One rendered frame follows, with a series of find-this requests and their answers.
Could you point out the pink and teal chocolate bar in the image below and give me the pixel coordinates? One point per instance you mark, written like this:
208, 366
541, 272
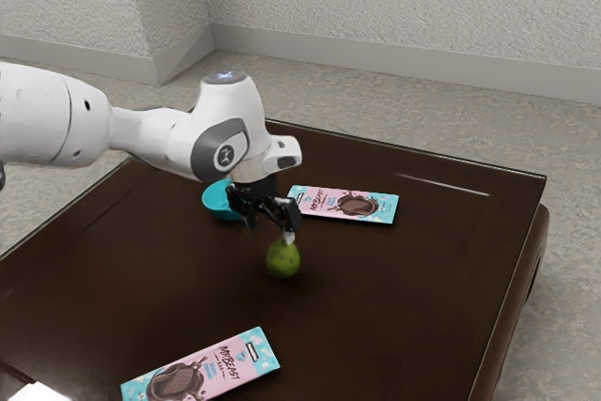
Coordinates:
202, 370
345, 205

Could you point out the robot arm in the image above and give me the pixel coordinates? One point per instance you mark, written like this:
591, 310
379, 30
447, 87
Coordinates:
141, 131

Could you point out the teal faceted mug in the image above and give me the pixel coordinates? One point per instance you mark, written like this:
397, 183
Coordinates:
215, 201

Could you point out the green pear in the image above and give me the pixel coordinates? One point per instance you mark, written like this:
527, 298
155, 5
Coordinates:
283, 260

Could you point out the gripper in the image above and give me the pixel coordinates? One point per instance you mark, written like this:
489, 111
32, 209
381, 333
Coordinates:
267, 204

